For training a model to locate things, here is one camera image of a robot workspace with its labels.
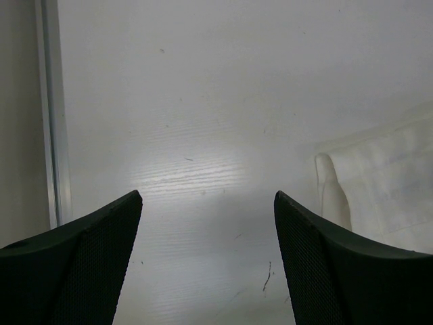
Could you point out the white pleated skirt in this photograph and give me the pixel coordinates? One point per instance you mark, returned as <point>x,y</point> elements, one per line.
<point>378,182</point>

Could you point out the aluminium table edge rail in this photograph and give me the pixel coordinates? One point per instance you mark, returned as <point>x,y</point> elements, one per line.
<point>53,111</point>

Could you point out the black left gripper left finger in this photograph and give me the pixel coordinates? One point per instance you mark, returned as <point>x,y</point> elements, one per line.
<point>74,273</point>

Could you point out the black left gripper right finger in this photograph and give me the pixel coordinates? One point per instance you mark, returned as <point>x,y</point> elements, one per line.
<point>335,276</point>

